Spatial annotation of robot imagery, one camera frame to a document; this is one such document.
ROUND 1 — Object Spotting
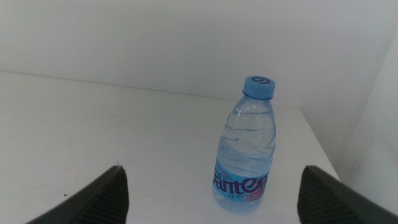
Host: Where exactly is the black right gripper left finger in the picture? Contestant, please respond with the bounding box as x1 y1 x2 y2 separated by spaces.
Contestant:
26 165 130 224

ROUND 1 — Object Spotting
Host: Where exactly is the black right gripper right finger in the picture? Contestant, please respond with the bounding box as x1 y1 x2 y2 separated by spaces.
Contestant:
297 165 398 224

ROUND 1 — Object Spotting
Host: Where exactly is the clear water bottle blue cap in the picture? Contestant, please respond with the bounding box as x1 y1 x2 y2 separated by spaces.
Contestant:
212 75 277 215

